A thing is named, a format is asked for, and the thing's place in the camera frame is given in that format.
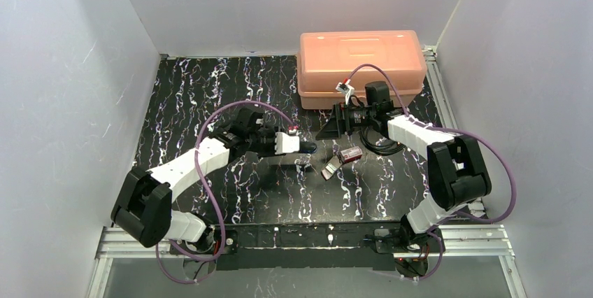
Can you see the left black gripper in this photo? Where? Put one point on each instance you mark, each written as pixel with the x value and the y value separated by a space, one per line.
pixel 287 164

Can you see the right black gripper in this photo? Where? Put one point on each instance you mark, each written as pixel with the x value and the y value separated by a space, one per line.
pixel 339 119

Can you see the red staples box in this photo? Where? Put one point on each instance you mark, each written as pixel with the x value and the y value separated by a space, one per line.
pixel 350 154

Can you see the blue stapler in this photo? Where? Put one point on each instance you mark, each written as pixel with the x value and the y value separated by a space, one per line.
pixel 306 147

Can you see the cardboard staples tray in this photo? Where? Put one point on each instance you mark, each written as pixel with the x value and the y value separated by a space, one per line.
pixel 331 167

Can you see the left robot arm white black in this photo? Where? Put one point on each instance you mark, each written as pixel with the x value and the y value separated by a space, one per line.
pixel 143 207

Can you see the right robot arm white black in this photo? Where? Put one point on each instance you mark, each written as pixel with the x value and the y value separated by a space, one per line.
pixel 456 171

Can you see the orange plastic toolbox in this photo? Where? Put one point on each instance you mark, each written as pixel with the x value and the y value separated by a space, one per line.
pixel 326 59

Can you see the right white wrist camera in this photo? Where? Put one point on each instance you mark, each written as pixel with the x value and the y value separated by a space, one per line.
pixel 345 88

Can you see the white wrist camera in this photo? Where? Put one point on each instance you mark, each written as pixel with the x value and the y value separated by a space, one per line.
pixel 286 143
pixel 345 88

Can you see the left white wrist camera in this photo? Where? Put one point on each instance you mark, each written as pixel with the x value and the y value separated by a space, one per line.
pixel 286 143

